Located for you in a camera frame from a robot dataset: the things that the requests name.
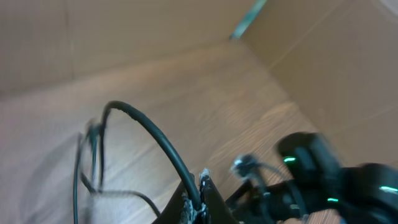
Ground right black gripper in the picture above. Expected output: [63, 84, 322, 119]
[226, 179, 308, 223]

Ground thick black USB cable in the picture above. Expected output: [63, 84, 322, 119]
[98, 100, 203, 209]

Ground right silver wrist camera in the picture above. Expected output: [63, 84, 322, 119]
[230, 154, 259, 181]

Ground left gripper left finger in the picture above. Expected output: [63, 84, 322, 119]
[152, 182, 196, 224]

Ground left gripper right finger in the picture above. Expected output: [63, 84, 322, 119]
[200, 168, 238, 224]

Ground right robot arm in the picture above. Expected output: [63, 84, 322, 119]
[226, 132, 397, 223]

